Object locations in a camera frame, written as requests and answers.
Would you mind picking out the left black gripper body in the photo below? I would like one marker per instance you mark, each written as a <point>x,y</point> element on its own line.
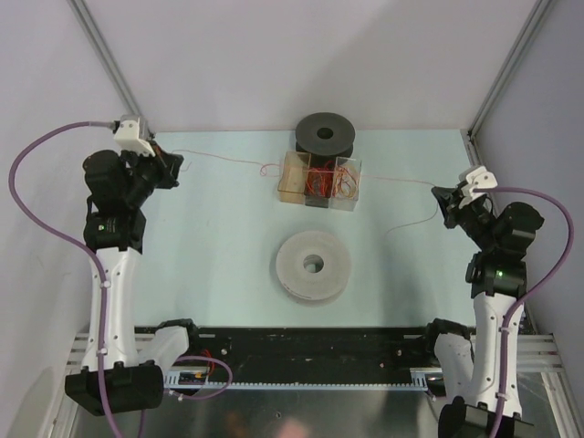
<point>152,172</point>

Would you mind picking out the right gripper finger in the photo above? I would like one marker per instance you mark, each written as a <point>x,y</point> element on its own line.
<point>443,195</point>
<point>451,217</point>

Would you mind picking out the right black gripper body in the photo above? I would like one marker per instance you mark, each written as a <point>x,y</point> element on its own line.
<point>473,217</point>

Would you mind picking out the white spool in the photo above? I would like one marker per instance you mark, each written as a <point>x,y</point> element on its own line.
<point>313,267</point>

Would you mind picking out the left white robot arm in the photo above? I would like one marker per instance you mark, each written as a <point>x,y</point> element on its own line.
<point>115,376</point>

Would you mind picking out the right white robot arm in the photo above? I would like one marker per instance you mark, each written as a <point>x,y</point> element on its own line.
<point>479,371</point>

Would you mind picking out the clear plastic box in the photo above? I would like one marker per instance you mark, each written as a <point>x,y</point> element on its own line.
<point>346,184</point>

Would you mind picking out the amber plastic box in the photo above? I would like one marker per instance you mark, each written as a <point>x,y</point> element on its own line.
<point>293,178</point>

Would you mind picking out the dark middle box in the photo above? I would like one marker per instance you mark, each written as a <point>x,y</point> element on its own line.
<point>318,187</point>

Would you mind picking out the black spool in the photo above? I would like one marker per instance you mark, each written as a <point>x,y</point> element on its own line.
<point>325,134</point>

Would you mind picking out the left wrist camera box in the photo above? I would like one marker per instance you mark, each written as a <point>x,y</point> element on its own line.
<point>133,135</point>

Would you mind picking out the right aluminium frame post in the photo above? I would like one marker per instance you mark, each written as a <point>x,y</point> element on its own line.
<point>524,40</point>

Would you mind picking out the aluminium frame post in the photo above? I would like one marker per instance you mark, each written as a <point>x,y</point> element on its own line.
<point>98,42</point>
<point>524,40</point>

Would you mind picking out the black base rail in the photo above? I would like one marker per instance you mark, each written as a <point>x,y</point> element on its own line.
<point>318,355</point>

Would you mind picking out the white slotted cable duct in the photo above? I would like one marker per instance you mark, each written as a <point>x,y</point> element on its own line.
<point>172,381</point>

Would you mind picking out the left aluminium frame post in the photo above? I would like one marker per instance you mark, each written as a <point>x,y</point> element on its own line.
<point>98,42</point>

